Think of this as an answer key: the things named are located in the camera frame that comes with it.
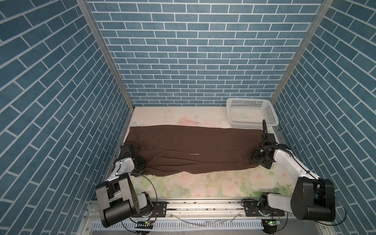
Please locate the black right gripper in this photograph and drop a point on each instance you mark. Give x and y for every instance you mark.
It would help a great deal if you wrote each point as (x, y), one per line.
(254, 155)

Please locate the green circuit board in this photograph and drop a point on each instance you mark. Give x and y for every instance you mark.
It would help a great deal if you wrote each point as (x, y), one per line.
(270, 226)
(146, 225)

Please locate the aluminium right table edge rail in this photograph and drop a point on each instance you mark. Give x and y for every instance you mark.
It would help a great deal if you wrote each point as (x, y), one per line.
(278, 134)

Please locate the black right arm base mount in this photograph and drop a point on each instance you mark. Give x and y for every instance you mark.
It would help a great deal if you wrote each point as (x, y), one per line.
(255, 208)

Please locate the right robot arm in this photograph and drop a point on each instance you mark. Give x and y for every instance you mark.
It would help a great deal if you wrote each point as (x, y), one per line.
(313, 197)

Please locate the brown trousers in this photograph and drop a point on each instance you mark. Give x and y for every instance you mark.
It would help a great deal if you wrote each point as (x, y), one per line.
(171, 149)

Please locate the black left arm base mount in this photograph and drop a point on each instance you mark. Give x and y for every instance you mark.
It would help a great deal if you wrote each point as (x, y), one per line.
(153, 209)

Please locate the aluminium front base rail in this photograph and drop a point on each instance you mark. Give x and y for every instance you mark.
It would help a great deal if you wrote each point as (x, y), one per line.
(182, 209)

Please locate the aluminium right corner post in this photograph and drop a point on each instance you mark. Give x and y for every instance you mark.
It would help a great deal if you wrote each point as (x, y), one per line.
(318, 18)

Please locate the white slotted cable duct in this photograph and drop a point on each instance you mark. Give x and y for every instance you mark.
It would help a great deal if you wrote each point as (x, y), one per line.
(189, 225)

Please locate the aluminium corner post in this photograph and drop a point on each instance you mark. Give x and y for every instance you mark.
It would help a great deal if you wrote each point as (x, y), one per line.
(318, 18)
(89, 17)

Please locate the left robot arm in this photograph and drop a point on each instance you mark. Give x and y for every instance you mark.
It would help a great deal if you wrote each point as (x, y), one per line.
(116, 197)

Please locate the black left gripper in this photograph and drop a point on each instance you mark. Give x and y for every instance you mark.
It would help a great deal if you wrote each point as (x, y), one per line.
(142, 161)

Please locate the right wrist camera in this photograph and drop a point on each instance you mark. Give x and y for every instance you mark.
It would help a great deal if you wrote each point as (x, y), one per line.
(268, 138)

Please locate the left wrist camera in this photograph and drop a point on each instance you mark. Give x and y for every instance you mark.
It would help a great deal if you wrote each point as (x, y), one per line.
(126, 151)

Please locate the aluminium left corner post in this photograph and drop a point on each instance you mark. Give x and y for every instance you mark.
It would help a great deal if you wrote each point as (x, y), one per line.
(89, 17)

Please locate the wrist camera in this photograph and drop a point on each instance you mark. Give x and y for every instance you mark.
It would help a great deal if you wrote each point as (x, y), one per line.
(268, 138)
(126, 151)

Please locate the left green circuit board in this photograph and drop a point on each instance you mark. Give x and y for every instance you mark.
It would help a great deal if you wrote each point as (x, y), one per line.
(146, 225)

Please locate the right green circuit board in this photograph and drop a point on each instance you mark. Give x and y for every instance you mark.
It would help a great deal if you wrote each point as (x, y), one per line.
(270, 226)

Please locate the white perforated plastic basket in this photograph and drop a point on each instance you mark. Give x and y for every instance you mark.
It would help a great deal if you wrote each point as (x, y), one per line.
(250, 113)

